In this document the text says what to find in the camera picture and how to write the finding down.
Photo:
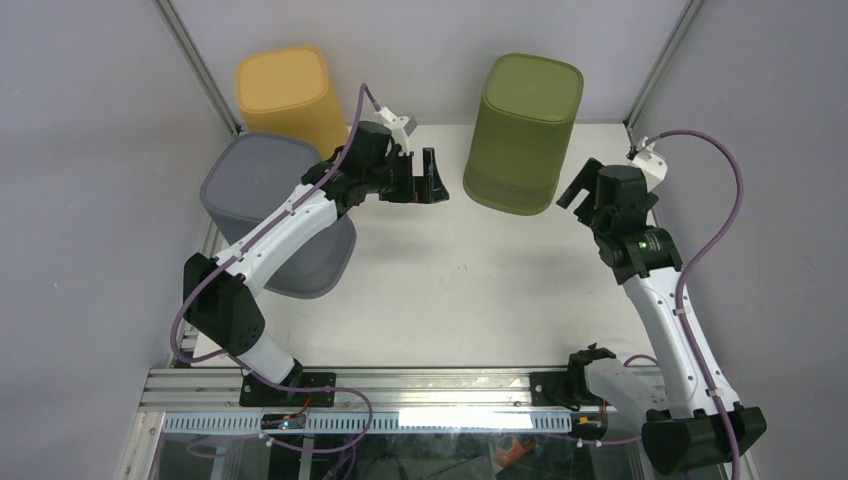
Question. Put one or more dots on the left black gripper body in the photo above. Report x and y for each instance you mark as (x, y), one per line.
(394, 178)

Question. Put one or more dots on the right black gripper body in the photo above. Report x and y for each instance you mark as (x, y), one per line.
(591, 216)

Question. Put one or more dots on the green mesh waste basket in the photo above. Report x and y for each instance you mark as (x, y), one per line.
(527, 111)

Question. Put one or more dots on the yellow mesh waste basket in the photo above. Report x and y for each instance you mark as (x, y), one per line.
(290, 92)

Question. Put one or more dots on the grey mesh waste basket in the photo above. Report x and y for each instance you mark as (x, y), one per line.
(251, 178)

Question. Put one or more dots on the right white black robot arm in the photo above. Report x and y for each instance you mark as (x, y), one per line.
(698, 419)

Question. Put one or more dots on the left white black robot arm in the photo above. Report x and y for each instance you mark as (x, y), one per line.
(220, 291)

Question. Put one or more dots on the orange object under table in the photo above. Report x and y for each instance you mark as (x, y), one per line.
(511, 448)

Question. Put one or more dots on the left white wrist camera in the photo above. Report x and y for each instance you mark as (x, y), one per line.
(400, 127)

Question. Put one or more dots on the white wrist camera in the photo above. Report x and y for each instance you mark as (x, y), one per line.
(653, 165)
(400, 127)

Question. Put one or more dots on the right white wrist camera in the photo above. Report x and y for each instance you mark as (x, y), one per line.
(653, 165)

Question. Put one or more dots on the right aluminium frame post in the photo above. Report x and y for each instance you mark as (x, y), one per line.
(683, 24)

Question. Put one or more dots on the aluminium frame post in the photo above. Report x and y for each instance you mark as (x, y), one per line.
(193, 57)
(683, 24)

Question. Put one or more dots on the left aluminium frame post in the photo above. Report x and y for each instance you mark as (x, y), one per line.
(193, 57)

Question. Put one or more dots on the aluminium mounting rail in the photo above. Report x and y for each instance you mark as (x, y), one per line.
(219, 389)

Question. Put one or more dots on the white slotted cable duct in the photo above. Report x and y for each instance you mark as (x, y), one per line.
(404, 421)

